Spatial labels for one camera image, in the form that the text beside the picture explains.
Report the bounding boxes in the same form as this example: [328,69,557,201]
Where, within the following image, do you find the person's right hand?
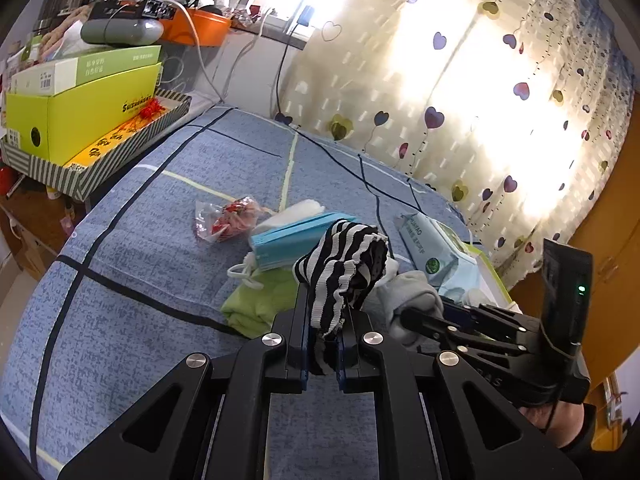
[518,401,585,448]

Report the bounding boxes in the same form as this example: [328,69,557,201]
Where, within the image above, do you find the black white striped sock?
[293,219,399,336]

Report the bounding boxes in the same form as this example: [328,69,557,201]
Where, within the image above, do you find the blue face mask stack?
[247,212,356,271]

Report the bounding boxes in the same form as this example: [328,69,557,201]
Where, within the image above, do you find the green white flat box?
[9,46,160,96]

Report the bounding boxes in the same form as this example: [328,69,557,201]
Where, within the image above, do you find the grey sock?
[362,270,444,353]

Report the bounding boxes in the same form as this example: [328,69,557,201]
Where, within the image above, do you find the green-rimmed white box tray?
[468,244,512,310]

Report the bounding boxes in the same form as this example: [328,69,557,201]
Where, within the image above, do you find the green cloth item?
[221,268,298,339]

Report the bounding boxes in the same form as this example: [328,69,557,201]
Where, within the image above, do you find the white cloth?
[254,200,326,233]

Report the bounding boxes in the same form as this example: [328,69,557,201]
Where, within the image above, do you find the heart pattern curtain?
[280,0,636,286]

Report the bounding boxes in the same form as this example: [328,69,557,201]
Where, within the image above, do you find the clear bag red candies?
[194,196,264,243]

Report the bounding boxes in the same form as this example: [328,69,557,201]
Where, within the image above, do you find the wooden wardrobe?
[508,104,640,391]

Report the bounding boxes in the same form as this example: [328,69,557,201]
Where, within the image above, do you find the grey glasses case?
[80,18,164,47]

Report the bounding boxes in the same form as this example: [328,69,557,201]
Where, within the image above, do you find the yellow-green cardboard box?
[3,63,162,166]

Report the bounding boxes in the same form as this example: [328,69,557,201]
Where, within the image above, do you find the orange plastic basket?
[160,9,231,48]

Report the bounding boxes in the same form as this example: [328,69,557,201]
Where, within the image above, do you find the wet wipes pack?
[394,212,498,306]

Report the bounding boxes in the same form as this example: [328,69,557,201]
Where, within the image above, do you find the striped tray box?
[1,90,192,202]

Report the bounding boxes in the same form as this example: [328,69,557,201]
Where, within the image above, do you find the white cable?
[150,0,227,104]

